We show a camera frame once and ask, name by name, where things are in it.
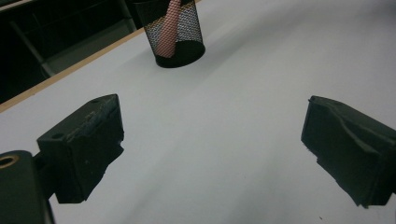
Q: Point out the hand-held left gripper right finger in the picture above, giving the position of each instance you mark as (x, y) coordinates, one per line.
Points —
(351, 149)

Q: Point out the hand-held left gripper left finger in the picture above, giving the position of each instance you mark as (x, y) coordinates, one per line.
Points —
(81, 146)

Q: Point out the black mesh pen cup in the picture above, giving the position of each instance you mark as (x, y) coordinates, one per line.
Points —
(186, 53)

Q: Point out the pink hair brush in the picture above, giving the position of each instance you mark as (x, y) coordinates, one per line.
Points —
(168, 34)

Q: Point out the wooden table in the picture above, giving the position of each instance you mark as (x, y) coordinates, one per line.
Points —
(62, 74)

